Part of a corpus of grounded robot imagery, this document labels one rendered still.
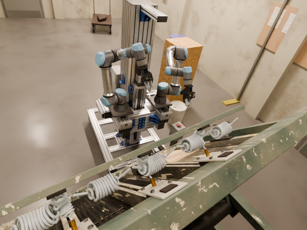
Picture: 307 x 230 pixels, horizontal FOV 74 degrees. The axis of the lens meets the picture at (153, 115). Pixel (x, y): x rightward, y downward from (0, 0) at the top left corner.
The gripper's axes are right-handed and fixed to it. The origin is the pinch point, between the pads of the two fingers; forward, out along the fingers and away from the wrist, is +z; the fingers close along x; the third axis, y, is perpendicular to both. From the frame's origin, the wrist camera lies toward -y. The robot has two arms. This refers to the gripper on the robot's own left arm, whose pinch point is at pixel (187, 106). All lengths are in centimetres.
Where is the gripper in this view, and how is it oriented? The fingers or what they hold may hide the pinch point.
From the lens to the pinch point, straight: 187.3
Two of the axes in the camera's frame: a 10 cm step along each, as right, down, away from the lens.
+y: 4.3, 2.0, -8.8
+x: 9.0, -1.8, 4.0
